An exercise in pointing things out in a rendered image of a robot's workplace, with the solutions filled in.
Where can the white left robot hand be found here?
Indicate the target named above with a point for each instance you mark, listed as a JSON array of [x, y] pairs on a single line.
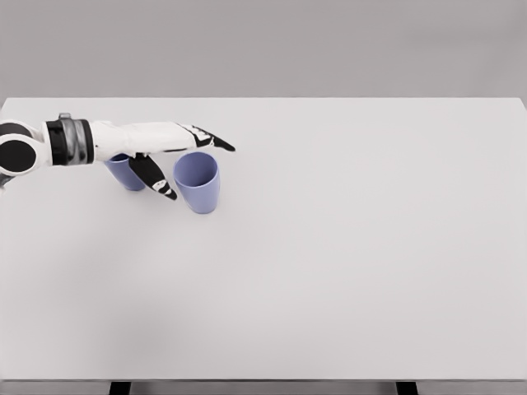
[[160, 138]]

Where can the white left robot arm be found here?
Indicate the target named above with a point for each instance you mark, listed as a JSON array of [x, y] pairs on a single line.
[[66, 142]]

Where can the blue plastic cup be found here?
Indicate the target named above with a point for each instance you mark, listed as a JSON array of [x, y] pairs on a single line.
[[125, 173], [197, 181]]

